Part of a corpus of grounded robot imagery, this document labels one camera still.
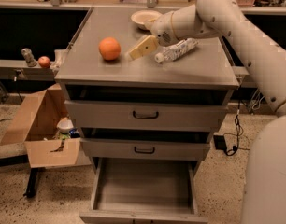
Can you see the middle grey drawer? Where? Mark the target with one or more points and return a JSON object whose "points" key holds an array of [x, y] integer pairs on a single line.
{"points": [[153, 150]]}

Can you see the bottom grey open drawer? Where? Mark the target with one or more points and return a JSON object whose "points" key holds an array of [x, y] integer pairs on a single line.
{"points": [[130, 191]]}

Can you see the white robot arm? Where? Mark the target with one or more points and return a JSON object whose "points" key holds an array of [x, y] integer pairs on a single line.
{"points": [[264, 199]]}

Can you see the black table leg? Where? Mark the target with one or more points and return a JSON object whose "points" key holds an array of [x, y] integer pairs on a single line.
{"points": [[33, 182]]}

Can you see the small red apple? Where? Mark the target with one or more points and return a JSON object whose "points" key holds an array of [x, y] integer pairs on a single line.
{"points": [[44, 62]]}

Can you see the clear plastic water bottle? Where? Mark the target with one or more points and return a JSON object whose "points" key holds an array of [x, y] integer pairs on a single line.
{"points": [[176, 51]]}

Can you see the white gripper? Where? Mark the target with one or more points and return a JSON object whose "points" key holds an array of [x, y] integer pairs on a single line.
{"points": [[163, 29]]}

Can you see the brown cardboard box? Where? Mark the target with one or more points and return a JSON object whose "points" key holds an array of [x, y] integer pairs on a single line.
{"points": [[35, 125]]}

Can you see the small grey figurine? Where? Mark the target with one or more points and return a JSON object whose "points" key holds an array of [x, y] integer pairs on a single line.
{"points": [[28, 57]]}

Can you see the grey metal drawer cabinet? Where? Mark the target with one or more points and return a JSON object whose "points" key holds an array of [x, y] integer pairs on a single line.
{"points": [[202, 77]]}

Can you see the white ceramic bowl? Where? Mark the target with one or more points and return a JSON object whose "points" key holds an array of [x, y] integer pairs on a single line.
{"points": [[140, 17]]}

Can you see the orange fruit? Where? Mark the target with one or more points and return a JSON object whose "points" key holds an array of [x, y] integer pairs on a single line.
{"points": [[110, 49]]}

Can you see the white bowl in box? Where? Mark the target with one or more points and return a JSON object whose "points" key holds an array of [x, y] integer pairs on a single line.
{"points": [[65, 125]]}

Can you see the black power adapter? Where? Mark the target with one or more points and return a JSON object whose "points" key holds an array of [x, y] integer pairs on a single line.
{"points": [[219, 142]]}

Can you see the top grey drawer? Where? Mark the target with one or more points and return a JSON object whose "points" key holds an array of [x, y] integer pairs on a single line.
{"points": [[160, 117]]}

